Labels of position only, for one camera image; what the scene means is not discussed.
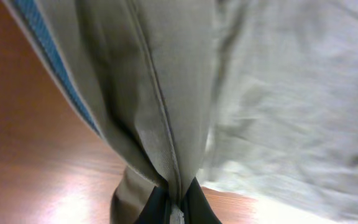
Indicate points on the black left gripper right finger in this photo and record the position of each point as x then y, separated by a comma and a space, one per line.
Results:
196, 208

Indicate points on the khaki shorts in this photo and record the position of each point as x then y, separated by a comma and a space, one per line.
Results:
258, 98

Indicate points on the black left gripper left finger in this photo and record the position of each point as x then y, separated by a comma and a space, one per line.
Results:
157, 210

